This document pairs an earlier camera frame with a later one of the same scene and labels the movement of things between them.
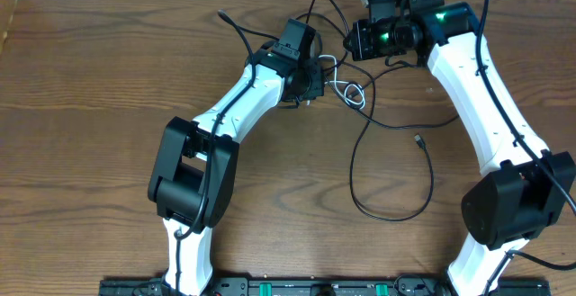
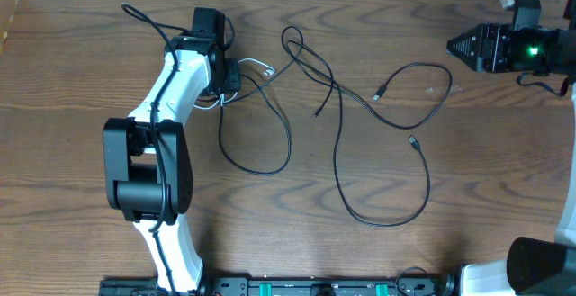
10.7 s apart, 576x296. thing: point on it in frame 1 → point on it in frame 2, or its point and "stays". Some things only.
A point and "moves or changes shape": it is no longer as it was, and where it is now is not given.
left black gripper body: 312,82 → 232,77
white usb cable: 342,85 moves or changes shape
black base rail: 324,286 stays
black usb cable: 354,156 → 337,135
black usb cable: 342,63 → 284,65
